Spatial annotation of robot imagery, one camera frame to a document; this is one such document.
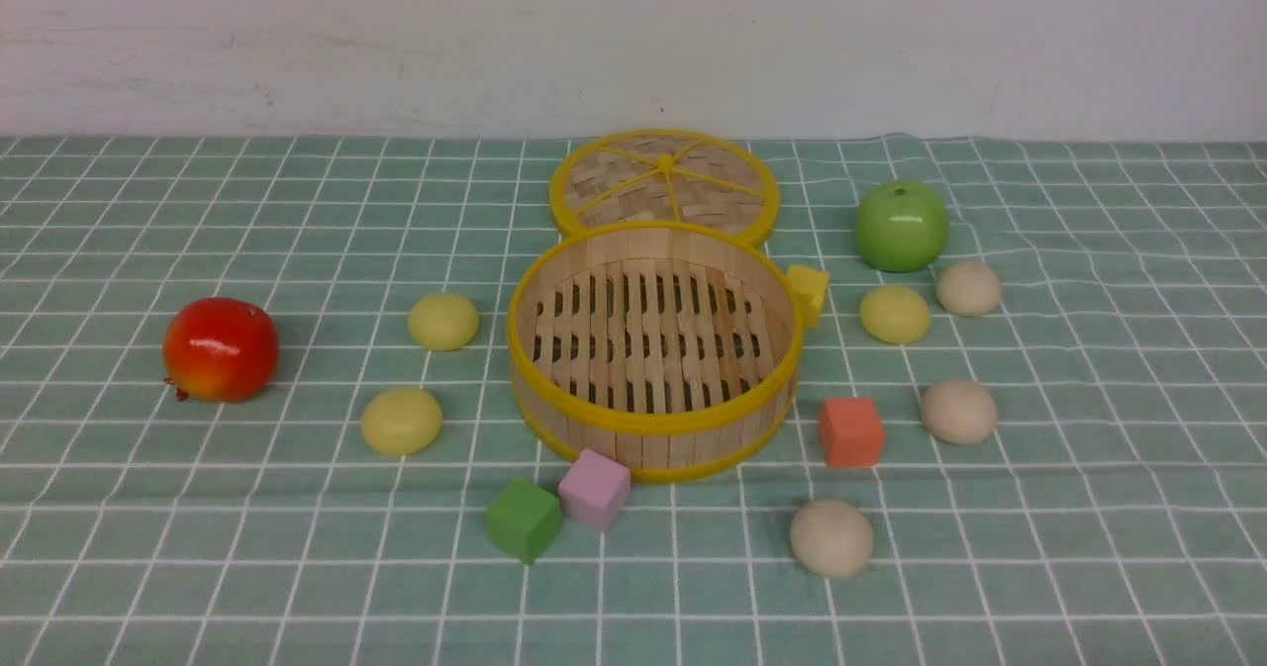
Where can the yellow bun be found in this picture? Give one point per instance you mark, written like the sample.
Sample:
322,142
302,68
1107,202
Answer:
895,314
443,322
401,421

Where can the white bun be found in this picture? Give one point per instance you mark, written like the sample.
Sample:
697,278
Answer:
968,288
959,411
831,539

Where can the bamboo steamer tray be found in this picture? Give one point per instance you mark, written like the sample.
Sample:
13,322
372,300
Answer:
670,348

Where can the woven bamboo steamer lid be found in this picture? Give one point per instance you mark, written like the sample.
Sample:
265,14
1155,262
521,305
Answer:
665,175

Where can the yellow cube block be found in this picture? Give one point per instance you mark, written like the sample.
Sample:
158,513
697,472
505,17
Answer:
810,287

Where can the pink cube block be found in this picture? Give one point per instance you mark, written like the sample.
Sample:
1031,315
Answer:
594,490

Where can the green cube block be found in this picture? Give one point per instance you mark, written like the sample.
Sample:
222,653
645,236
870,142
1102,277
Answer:
524,520

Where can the orange cube block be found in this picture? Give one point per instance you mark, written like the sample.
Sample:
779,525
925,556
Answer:
851,432

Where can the green apple toy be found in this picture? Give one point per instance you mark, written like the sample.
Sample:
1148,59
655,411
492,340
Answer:
901,226

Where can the red pomegranate toy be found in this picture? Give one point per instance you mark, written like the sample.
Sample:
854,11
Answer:
220,350

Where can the green checkered tablecloth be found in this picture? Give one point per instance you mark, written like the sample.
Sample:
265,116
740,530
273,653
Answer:
1115,518

